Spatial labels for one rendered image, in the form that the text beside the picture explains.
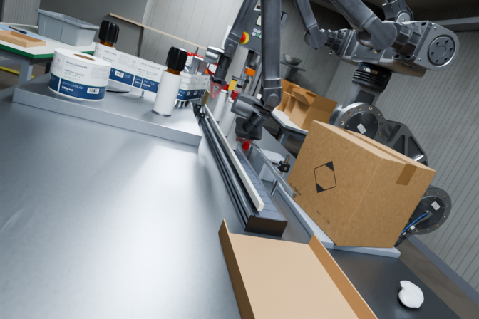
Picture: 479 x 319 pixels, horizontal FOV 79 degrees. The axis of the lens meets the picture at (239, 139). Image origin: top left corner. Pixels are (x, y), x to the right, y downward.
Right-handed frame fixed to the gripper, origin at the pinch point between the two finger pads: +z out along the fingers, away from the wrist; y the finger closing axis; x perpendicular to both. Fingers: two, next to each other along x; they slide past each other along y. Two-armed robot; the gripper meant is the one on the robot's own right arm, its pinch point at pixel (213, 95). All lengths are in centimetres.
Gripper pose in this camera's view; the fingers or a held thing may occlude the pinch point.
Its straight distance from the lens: 144.1
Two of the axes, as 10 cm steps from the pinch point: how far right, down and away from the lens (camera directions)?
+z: -3.4, 9.1, 2.4
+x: 9.1, 2.5, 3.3
